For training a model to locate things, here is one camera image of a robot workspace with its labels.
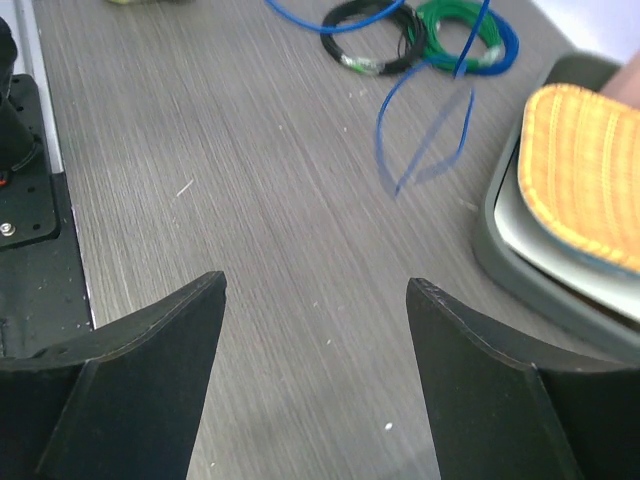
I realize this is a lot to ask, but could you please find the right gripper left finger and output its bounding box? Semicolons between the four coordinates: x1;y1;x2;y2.
1;271;227;479

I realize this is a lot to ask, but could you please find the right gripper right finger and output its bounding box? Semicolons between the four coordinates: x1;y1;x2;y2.
406;278;639;479

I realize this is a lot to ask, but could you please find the blue thin cable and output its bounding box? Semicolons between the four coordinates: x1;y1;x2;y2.
264;0;494;197

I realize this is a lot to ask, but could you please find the dark grey tray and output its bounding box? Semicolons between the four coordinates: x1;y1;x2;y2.
472;52;640;364

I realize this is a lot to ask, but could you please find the orange woven mat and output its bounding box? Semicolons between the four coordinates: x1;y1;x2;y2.
517;83;639;274

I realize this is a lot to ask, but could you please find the pink ceramic mug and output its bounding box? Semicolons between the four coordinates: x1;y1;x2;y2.
600;50;640;109

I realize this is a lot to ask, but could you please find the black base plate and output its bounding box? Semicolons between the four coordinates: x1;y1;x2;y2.
1;74;93;358

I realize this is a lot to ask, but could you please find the black coiled cable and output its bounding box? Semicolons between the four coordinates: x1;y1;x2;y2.
319;0;429;77

